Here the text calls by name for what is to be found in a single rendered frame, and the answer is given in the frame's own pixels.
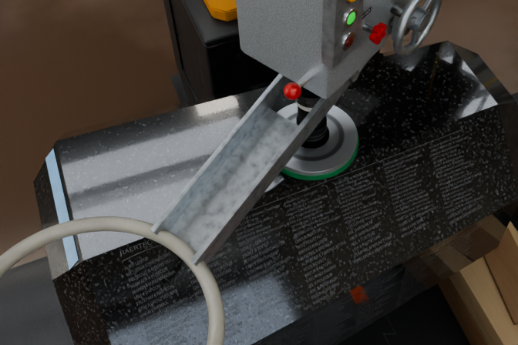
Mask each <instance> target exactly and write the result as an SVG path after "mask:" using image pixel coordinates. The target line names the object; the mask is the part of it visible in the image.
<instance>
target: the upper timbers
mask: <svg viewBox="0 0 518 345"><path fill-rule="evenodd" d="M507 228H509V230H510V232H511V234H512V236H513V238H514V240H515V242H516V244H517V246H518V231H517V230H516V228H515V226H514V225H513V224H512V223H511V222H510V223H509V225H508V227H507ZM449 278H450V279H451V281H452V283H453V285H454V287H455V288H456V290H457V292H458V294H459V295H460V297H461V298H462V301H463V302H464V304H465V305H466V307H467V309H468V311H469V312H470V314H471V316H472V317H473V319H474V321H475V322H476V325H477V326H478V328H479V330H480V331H481V333H482V335H483V336H484V338H485V340H486V342H487V343H488V345H518V324H517V325H514V324H513V321H512V320H511V317H510V315H509V313H508V310H507V308H506V306H505V303H504V302H503V299H502V297H501V295H500V292H499V291H498V288H497V286H496V284H495V282H494V279H493V277H492V275H491V272H490V271H489V268H488V266H487V264H486V261H485V260H484V257H481V258H479V259H478V260H476V261H475V262H473V263H471V264H469V265H468V266H466V267H464V268H463V269H461V270H460V271H458V272H456V273H454V274H453V275H451V276H449Z"/></svg>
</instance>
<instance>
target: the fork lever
mask: <svg viewBox="0 0 518 345"><path fill-rule="evenodd" d="M369 60H370V59H369ZM369 60H368V61H369ZM368 61H367V62H368ZM367 62H366V63H365V64H364V65H363V66H362V67H361V68H360V69H359V70H358V71H357V72H356V73H355V74H354V75H353V76H351V77H350V78H349V79H348V80H347V81H346V82H345V83H344V84H343V85H342V86H341V87H340V88H339V89H338V90H337V91H336V92H335V93H334V94H333V95H331V96H330V97H329V98H328V99H323V98H320V99H319V100H318V102H317V103H316V104H315V106H314V107H313V108H312V110H311V111H310V112H309V113H308V114H307V115H306V117H305V118H304V119H303V121H302V122H301V123H300V125H299V126H298V125H296V124H294V123H293V122H291V121H290V120H288V119H286V118H285V117H283V116H281V115H280V114H278V113H277V112H275V111H274V110H272V109H271V107H272V106H273V104H275V103H276V101H277V100H278V99H279V98H280V96H281V95H282V94H283V92H284V87H285V86H286V85H287V84H288V83H289V82H291V80H290V79H288V78H287V77H285V76H283V75H282V74H280V73H279V74H278V76H277V77H276V78H275V79H274V81H273V82H272V83H271V84H270V85H269V86H268V87H267V89H266V90H265V91H264V92H263V94H262V95H261V96H260V98H259V99H258V100H257V101H256V102H255V103H254V104H253V105H252V107H251V108H250V109H249V110H248V112H247V113H246V114H245V115H244V117H243V118H242V119H241V121H239V123H238V124H237V125H236V126H235V127H234V129H233V130H232V131H231V132H230V134H229V135H228V136H227V138H226V139H225V140H224V141H223V142H222V143H221V144H220V145H219V147H218V148H217V149H216V150H215V152H214V153H213V154H212V155H211V157H210V158H209V159H208V160H207V161H206V162H205V163H204V165H203V166H202V167H201V168H200V170H199V171H198V172H197V174H196V175H195V176H194V177H193V178H192V179H191V181H190V182H189V183H188V184H187V185H186V187H185V188H184V189H183V190H182V192H181V193H180V194H179V195H178V197H177V198H176V199H175V200H174V201H173V202H172V203H171V205H170V206H169V207H168V208H167V210H166V211H165V212H164V213H163V215H162V216H161V217H160V218H159V219H158V220H157V221H156V223H155V224H154V225H153V227H152V228H151V229H150V230H151V231H152V232H153V233H155V234H156V235H157V234H158V233H159V232H160V231H161V230H162V229H166V230H168V231H170V232H171V233H173V234H175V235H176V236H178V237H180V238H181V239H182V240H183V241H185V242H186V243H187V244H189V245H190V246H191V247H192V248H193V249H194V250H195V251H196V252H197V253H196V254H195V255H194V257H193V258H192V259H191V261H190V262H191V263H192V264H193V265H194V266H197V265H198V264H199V263H200V262H202V261H204V262H205V263H206V264H208V263H209V262H210V260H211V259H212V258H213V256H214V255H215V253H216V252H217V251H218V250H219V249H220V248H221V246H222V245H223V244H224V242H225V241H226V240H227V238H228V237H229V236H230V235H231V234H232V232H233V231H234V230H235V229H236V227H237V226H238V225H239V223H240V222H241V221H242V219H243V218H244V217H245V216H246V215H247V214H248V212H249V211H250V210H251V208H252V207H253V206H254V204H255V203H256V202H257V201H258V200H259V199H260V197H261V196H262V195H263V193H264V192H265V191H266V189H267V188H268V187H269V185H270V184H272V182H273V181H274V180H275V178H276V177H277V176H278V174H279V173H280V172H281V170H282V169H283V168H284V167H285V166H286V165H287V163H288V162H289V161H290V159H291V158H292V157H293V155H294V154H295V153H296V152H297V151H298V150H299V148H300V147H301V145H302V144H303V143H304V141H305V140H306V139H307V138H308V137H309V136H310V134H311V133H312V132H313V131H314V129H315V128H316V127H317V125H318V124H319V123H320V121H321V120H322V119H323V118H324V117H325V115H326V114H327V113H328V111H329V110H330V109H331V107H332V106H333V105H334V104H335V103H336V102H337V101H338V99H339V98H340V97H341V95H342V94H343V92H344V91H345V90H346V89H347V88H348V87H349V85H350V84H351V83H353V82H354V81H356V80H357V78H358V76H359V73H360V71H361V70H362V69H363V68H364V66H365V65H366V64H367Z"/></svg>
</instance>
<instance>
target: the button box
mask: <svg viewBox="0 0 518 345"><path fill-rule="evenodd" d="M363 3H364V0H355V1H353V2H352V3H350V4H347V3H346V2H345V0H323V16H322V40H321V64H323V65H326V66H327V67H329V68H330V69H334V68H335V67H336V66H337V65H338V64H339V63H340V62H341V61H343V60H344V59H345V58H346V57H347V56H348V55H349V54H350V53H351V52H352V51H353V50H354V49H356V48H357V47H358V46H359V44H360V36H361V27H362V12H363ZM352 8H357V11H358V13H357V17H356V19H355V21H354V23H353V24H352V25H351V26H350V27H349V28H345V27H344V20H345V16H346V15H347V13H348V11H349V10H350V9H352ZM352 31H353V32H355V40H354V42H353V44H352V45H351V47H350V48H349V49H348V50H346V51H344V50H342V43H343V41H344V39H345V36H346V35H347V34H348V33H349V32H352Z"/></svg>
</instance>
